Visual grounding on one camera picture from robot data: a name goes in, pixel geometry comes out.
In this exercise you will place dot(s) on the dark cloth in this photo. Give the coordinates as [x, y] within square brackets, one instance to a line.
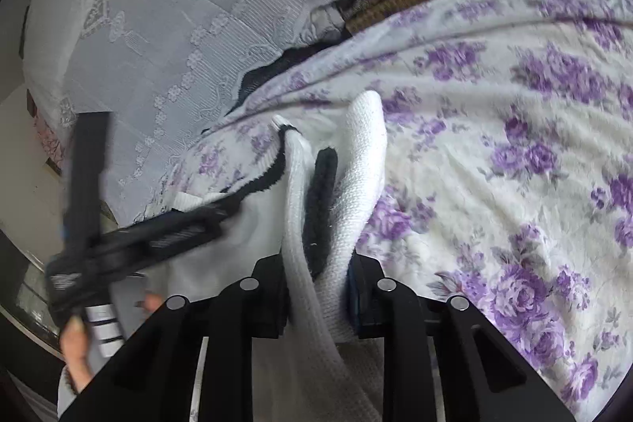
[267, 73]

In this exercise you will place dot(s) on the purple floral blanket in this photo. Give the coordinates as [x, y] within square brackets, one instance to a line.
[470, 115]

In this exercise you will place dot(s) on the white lace cloth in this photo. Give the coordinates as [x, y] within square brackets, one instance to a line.
[188, 6]

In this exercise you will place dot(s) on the person's left hand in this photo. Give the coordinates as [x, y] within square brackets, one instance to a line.
[74, 348]

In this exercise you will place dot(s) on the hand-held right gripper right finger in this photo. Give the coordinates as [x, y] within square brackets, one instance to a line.
[352, 298]

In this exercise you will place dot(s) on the grey cloth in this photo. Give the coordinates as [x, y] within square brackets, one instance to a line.
[326, 19]

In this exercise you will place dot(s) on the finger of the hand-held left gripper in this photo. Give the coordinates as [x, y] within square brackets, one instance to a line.
[168, 234]
[86, 175]

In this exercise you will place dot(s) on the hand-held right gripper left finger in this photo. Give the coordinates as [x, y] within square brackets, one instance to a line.
[269, 298]

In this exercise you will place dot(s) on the white black-striped sock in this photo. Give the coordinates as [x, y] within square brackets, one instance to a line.
[361, 184]
[237, 234]

